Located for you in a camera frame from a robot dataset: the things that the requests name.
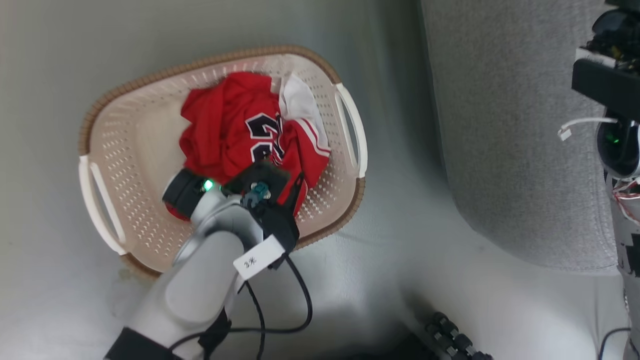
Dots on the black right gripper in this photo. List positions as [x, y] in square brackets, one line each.
[620, 35]

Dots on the white garment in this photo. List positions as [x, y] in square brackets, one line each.
[300, 102]

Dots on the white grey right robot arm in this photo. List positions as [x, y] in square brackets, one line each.
[627, 240]

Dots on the white paper label tag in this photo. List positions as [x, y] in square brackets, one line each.
[257, 257]

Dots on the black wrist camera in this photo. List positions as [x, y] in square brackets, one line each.
[607, 90]
[275, 222]

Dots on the beige perforated plastic laundry basket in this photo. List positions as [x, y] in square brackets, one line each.
[130, 150]

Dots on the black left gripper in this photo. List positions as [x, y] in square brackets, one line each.
[280, 182]

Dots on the grey sofa cushion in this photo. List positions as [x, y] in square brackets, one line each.
[520, 140]

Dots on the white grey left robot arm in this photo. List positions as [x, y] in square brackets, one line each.
[200, 290]

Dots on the black robot base with knobs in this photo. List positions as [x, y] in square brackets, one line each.
[452, 340]

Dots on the red basketball jersey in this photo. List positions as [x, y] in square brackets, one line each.
[225, 125]

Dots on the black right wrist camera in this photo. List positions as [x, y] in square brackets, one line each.
[607, 90]

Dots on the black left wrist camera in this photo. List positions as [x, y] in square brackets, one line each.
[275, 222]

